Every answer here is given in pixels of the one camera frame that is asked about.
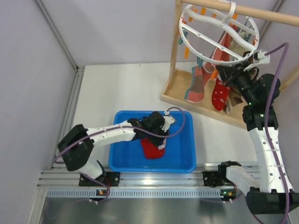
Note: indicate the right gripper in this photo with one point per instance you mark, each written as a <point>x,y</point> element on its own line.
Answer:
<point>231,73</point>

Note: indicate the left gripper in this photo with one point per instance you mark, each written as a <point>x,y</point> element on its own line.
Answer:
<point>157,141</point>

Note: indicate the red santa sock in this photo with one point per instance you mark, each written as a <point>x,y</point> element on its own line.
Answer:
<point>219,95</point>
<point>152,152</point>

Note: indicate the salmon pink cloth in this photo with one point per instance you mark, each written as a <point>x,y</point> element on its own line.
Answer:
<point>201,74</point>

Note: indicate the brown striped sock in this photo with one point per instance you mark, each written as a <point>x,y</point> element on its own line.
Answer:
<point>234,97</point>

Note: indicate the white round clip hanger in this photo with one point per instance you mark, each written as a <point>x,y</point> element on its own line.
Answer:
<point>208,31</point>

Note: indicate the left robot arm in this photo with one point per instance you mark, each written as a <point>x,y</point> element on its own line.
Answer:
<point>77,146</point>

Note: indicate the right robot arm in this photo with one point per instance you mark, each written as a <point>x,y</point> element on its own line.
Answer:
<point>272,193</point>

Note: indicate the wooden hanger stand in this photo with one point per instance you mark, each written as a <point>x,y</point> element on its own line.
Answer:
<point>178,79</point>

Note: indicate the beige hanging sock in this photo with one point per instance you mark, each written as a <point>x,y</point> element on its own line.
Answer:
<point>238,49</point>

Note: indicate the blue plastic bin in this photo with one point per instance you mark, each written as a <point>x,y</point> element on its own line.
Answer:
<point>179,157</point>

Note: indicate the white base board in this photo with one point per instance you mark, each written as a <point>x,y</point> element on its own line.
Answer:
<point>107,89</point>

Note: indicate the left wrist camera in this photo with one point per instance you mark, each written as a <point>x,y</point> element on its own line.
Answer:
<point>168,121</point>

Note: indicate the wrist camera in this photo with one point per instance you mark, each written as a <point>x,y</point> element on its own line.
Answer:
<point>261,57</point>
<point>168,121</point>

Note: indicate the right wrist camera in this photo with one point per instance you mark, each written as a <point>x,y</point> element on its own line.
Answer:
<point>261,57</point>

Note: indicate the aluminium rail frame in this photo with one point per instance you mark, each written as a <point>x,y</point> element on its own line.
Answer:
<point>107,32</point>

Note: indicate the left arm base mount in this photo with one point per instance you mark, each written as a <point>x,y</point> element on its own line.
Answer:
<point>109,178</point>

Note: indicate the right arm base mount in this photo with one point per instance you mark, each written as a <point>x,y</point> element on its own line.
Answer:
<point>215,179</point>

